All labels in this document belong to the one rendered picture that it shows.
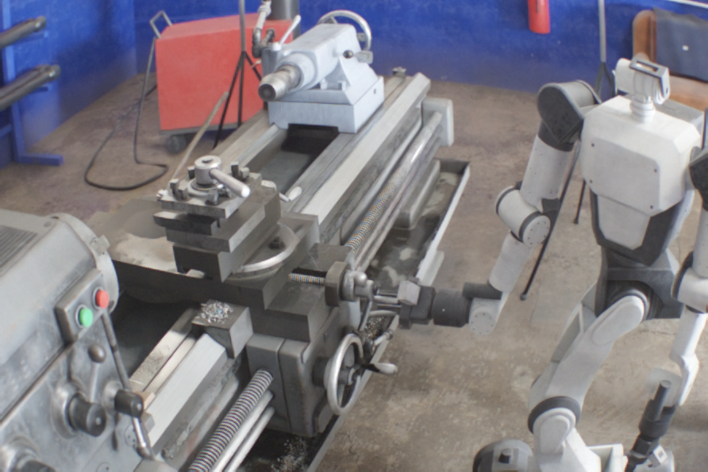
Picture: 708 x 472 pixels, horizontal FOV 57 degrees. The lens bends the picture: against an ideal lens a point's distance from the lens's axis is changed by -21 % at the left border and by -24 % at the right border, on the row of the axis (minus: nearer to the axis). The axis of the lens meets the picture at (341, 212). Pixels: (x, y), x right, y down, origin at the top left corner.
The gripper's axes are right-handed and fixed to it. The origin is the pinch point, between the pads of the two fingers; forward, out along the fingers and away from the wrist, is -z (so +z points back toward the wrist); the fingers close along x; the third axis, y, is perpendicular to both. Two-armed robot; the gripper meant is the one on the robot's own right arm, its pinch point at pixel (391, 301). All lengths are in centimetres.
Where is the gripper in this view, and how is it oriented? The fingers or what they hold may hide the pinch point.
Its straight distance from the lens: 189.5
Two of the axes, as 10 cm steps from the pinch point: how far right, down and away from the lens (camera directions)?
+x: -2.2, 9.1, -3.4
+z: 9.4, 1.1, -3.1
